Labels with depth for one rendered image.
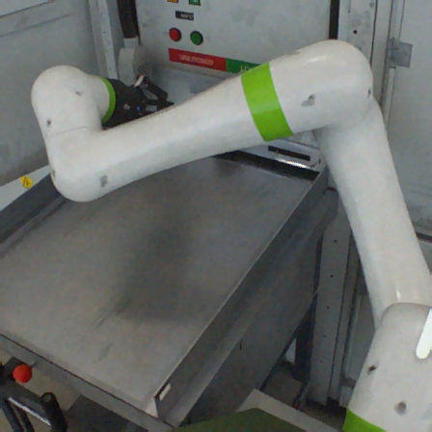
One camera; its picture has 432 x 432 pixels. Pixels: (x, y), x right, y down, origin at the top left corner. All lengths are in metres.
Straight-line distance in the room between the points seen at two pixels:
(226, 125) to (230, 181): 0.53
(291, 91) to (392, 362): 0.39
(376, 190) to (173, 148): 0.33
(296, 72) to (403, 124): 0.40
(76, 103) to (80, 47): 0.56
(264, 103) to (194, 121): 0.11
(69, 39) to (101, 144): 0.60
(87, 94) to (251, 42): 0.46
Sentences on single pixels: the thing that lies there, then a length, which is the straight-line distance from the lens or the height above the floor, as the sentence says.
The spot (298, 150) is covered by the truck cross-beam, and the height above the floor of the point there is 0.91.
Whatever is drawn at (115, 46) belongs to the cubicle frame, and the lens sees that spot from 1.50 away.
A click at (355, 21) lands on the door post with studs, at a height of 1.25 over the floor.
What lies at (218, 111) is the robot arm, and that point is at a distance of 0.85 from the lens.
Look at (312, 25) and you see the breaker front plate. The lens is 1.23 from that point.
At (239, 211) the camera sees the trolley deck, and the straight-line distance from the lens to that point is 1.27.
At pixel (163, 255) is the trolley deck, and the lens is 1.18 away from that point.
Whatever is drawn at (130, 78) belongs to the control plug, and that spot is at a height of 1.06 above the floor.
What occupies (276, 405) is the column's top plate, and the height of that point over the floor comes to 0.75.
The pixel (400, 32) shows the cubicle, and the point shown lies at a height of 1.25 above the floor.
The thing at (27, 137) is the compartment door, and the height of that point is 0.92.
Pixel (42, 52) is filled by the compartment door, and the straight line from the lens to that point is 1.46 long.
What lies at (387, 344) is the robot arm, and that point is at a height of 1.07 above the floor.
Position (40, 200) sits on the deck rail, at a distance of 1.36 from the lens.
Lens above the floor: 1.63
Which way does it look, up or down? 38 degrees down
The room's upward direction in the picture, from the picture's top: 3 degrees counter-clockwise
